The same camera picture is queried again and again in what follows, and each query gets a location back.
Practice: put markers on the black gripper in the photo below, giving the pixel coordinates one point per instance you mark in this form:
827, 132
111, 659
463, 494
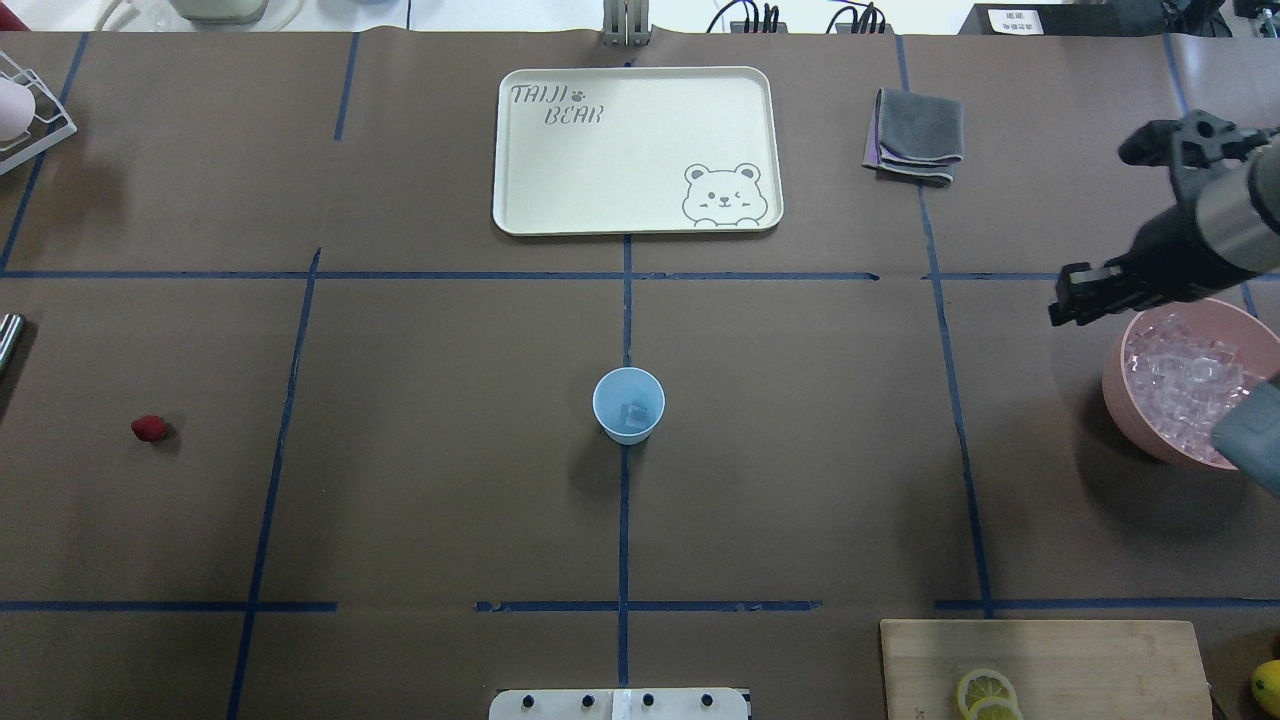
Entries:
1160, 254

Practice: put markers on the light blue plastic cup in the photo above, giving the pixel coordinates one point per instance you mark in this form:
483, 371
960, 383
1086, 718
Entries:
628, 404

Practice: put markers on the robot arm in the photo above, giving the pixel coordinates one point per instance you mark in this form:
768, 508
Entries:
1238, 215

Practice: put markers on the pink bowl of ice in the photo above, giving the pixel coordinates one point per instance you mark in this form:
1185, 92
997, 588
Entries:
1177, 370

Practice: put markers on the pink upturned cup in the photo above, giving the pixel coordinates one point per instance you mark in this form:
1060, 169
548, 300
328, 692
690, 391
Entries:
17, 109

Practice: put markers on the grey folded cloth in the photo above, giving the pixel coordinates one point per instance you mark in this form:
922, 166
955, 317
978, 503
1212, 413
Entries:
915, 137

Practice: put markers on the bamboo cutting board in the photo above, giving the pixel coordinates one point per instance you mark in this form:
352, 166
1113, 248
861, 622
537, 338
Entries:
1059, 669

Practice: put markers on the lemon slices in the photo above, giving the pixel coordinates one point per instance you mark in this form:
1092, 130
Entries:
987, 694

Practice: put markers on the cream bear tray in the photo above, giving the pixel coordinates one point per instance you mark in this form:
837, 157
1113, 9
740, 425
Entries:
636, 150

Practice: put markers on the red strawberry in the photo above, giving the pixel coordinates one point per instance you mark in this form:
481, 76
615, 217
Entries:
150, 428

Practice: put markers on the steel muddler black cap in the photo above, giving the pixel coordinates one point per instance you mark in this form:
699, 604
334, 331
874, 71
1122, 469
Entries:
12, 328

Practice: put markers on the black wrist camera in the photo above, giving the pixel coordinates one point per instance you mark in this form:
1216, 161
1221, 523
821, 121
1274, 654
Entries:
1196, 149

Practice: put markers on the aluminium frame post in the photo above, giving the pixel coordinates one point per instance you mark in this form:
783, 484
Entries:
626, 23

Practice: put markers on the white pedestal column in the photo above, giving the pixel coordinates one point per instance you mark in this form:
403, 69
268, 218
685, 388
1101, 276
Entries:
622, 703

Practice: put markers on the white wire cup rack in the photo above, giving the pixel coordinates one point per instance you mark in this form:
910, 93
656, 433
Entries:
33, 118

